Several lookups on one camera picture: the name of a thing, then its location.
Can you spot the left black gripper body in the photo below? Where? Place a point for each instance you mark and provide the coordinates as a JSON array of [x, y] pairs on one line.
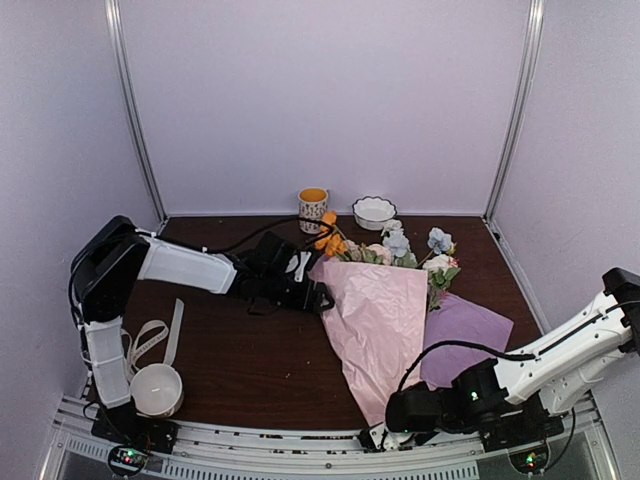
[[284, 297]]

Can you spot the pink purple wrapping paper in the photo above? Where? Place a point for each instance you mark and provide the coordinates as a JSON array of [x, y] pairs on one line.
[[380, 324]]

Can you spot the light blue fake flower stem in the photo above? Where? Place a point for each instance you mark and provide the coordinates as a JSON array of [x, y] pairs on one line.
[[440, 244]]

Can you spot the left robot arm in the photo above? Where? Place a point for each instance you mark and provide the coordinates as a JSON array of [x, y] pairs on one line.
[[122, 258]]

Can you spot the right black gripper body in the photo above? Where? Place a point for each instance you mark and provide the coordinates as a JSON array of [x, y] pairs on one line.
[[450, 427]]

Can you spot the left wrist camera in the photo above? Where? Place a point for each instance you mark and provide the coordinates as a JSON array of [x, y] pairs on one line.
[[297, 265]]

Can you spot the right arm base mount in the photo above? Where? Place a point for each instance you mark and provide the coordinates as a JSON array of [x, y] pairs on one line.
[[526, 443]]

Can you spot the aluminium front rail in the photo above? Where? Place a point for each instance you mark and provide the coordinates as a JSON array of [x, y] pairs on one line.
[[209, 451]]

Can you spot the orange fake flower stem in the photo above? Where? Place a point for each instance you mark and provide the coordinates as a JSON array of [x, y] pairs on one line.
[[330, 240]]

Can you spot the beige ribbon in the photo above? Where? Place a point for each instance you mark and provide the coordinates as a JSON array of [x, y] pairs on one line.
[[151, 334]]

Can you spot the pink fake flower stem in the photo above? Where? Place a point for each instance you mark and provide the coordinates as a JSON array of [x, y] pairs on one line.
[[372, 254]]

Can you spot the white round cup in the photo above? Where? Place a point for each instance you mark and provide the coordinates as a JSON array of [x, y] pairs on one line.
[[157, 391]]

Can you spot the aluminium frame post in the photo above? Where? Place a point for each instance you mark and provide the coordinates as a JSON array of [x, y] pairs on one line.
[[526, 74], [132, 115]]

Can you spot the right aluminium frame post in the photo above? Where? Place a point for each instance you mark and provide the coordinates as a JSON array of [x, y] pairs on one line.
[[526, 74]]

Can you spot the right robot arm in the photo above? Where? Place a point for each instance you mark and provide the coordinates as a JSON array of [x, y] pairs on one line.
[[516, 398]]

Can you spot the patterned mug with orange inside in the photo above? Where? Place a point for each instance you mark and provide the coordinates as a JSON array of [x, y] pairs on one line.
[[312, 205]]

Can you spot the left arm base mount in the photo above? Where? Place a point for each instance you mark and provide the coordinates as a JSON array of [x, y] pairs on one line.
[[131, 452]]

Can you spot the white scalloped bowl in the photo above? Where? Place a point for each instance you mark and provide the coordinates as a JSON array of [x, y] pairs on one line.
[[371, 213]]

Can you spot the left aluminium frame post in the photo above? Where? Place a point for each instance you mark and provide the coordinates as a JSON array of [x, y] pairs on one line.
[[132, 115]]

